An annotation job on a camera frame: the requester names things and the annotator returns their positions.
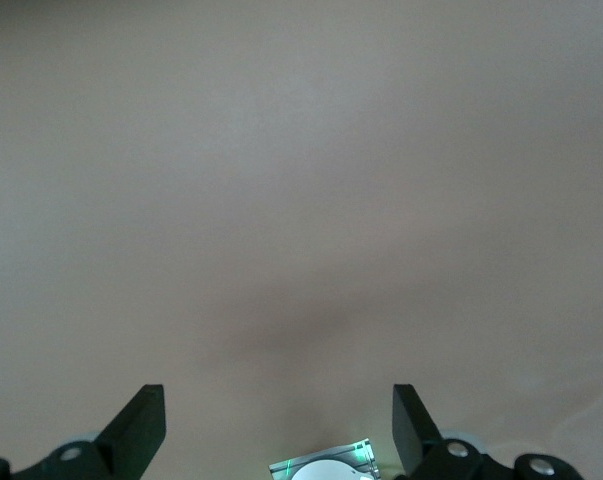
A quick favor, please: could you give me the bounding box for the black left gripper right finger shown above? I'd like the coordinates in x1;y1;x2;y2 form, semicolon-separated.
392;383;582;480

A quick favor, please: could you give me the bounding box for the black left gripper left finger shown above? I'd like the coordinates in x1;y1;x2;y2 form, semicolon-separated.
0;383;166;480

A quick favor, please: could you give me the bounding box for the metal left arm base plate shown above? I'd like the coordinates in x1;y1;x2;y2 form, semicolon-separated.
268;438;382;480

